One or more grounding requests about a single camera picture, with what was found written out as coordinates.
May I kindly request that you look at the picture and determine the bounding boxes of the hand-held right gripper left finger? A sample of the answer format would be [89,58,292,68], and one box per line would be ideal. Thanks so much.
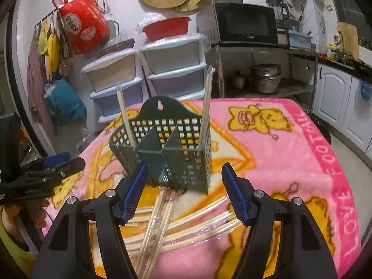
[31,162,149,279]

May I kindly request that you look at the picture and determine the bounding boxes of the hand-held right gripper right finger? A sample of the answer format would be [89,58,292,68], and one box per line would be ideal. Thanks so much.
[221,163,339,279]

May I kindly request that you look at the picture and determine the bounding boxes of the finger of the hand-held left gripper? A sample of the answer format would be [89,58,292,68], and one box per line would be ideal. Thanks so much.
[40,152,72,168]
[22,157,86,186]

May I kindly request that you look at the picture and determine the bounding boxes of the green perforated utensil holder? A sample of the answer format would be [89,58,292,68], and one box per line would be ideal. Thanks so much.
[109,96,212,195]

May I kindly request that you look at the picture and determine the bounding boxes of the pile of chopsticks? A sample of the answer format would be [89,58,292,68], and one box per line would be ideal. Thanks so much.
[87,189,245,279]

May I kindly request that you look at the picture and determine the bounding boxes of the chopstick pair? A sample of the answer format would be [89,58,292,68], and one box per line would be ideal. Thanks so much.
[116,82,138,148]
[199,65,217,152]

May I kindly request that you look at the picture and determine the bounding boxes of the pink printed bear blanket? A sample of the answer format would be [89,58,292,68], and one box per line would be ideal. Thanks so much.
[41,97,362,279]

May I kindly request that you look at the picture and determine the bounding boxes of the teal bag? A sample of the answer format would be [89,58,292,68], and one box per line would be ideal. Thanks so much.
[43,78,88,127]

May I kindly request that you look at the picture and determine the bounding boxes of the yellow-green cloth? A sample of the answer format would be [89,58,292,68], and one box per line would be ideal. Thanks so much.
[0,206,38,271]

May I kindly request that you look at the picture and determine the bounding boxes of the pink hanging cloth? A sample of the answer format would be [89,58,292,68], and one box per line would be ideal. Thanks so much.
[27,29,58,137]

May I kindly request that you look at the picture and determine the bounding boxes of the plastic drawer unit cream top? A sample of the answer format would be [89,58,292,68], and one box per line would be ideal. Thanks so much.
[81,48,144,123]

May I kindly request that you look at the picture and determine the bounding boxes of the yellow hanging cloth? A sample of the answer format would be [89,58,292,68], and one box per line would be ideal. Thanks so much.
[39,20,61,79]

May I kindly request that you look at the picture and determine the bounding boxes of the small steel pot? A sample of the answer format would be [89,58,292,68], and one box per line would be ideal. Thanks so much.
[231,70,247,89]

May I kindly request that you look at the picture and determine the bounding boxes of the steel stockpot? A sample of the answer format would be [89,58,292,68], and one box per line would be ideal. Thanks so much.
[252,76,282,94]

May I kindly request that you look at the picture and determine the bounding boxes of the metal shelf rack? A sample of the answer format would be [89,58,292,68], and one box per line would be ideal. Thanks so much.
[208,45,319,114]

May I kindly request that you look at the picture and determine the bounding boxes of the brown wicker basket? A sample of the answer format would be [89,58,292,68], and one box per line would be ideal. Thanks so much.
[94,38,136,57]

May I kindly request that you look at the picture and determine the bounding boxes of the lidded steel pot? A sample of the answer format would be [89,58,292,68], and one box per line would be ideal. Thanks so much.
[249,64,282,77]

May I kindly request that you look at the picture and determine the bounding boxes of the red printed bag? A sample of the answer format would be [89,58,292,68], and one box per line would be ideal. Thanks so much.
[52,0,111,55]

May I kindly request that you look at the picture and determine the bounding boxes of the white kitchen cabinets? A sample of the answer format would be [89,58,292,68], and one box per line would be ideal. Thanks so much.
[312,61,372,154]

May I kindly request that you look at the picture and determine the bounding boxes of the plastic drawer unit grey-green top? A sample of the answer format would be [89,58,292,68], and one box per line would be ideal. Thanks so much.
[139,33,208,102]

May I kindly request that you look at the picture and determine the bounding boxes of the crumpled white plastic bag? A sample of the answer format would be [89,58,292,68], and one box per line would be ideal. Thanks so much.
[135,12,163,34]

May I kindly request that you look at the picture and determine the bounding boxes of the red plastic basin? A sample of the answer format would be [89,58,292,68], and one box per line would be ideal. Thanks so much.
[142,17,192,42]

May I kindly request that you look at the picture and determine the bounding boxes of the blue plastic bag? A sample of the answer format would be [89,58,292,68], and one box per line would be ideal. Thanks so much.
[360,81,372,102]

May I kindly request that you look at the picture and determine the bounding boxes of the light blue plastic box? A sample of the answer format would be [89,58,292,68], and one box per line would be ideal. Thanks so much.
[288,26,317,50]

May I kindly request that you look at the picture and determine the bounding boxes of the black microwave oven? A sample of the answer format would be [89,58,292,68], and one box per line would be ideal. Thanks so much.
[197,1,279,47]

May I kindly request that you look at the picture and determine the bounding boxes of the blender with dark jug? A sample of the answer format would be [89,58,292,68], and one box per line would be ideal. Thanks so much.
[267,0,290,21]

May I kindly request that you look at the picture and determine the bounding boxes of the wooden cutting board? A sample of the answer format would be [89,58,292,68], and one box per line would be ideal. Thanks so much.
[337,22,359,59]

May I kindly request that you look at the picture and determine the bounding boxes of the dark framed window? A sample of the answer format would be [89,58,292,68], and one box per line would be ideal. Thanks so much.
[337,0,372,31]

